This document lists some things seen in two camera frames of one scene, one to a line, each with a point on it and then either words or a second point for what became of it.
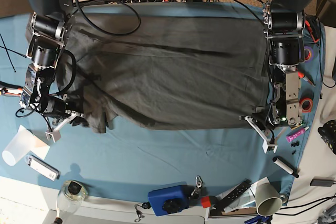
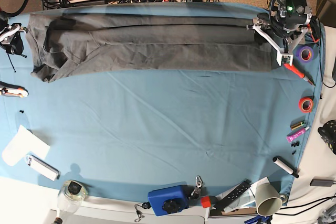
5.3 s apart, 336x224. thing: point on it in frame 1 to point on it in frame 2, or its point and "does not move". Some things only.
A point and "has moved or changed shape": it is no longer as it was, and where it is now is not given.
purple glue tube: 289,138 does not move
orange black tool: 313,24 does not move
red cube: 205,201 does not move
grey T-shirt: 186,69 has moved or changed shape
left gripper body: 267,119 to 277,25
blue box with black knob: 169,199 does not move
